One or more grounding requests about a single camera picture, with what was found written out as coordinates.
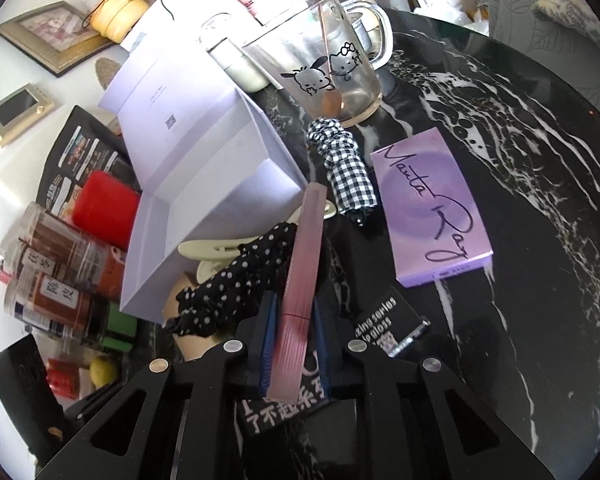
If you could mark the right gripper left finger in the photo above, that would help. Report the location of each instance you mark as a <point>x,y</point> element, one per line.
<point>268,325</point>

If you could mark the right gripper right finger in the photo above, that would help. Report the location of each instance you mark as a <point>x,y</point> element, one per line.
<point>322,346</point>

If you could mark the pink long slim box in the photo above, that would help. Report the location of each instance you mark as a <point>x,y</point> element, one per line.
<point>294,322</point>

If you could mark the black polka dot scrunchie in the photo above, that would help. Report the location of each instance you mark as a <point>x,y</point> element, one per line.
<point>234,293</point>

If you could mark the black lip gloss box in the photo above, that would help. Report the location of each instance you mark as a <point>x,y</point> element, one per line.
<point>389,323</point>

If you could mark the cream hair claw clip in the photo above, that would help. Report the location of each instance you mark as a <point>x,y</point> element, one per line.
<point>213,254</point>

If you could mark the black white gingham scrunchie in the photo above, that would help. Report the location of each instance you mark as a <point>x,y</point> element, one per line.
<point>346,172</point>

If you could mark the purple Manta Ray box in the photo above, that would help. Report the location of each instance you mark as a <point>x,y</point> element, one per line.
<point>433,222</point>

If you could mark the gold cardboard box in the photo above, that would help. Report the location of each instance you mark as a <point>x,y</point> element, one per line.
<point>186,334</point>

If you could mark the orange label plastic jar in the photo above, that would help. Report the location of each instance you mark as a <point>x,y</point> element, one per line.
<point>47,299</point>

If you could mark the yellow lemon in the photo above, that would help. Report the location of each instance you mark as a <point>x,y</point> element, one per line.
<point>103,372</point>

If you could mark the green label black jar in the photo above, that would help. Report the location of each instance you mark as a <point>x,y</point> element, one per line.
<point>109,329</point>

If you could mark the brown label plastic jar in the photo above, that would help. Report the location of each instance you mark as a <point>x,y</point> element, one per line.
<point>82,257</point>

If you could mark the orange short jar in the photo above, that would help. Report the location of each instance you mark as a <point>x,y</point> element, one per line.
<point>109,271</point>

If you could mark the white open gift box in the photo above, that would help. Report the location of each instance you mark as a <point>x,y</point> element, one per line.
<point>209,162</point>

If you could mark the red canister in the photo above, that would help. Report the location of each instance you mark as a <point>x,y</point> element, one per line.
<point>106,209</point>

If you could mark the rose gold spoon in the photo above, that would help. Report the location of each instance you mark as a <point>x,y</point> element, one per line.
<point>332,101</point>

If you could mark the black snack bag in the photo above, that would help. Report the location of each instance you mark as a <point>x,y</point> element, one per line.
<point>84,145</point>

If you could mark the glass mug with cartoon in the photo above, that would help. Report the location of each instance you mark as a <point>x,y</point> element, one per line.
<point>292,53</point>

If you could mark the yellow cooking pot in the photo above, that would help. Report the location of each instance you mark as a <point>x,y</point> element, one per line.
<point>114,19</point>

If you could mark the framed picture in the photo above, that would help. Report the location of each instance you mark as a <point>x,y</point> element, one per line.
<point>57,37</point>

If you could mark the grey chair near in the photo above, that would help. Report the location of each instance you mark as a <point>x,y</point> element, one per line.
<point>561,35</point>

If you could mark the floral cushion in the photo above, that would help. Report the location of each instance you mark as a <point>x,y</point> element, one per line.
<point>574,14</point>

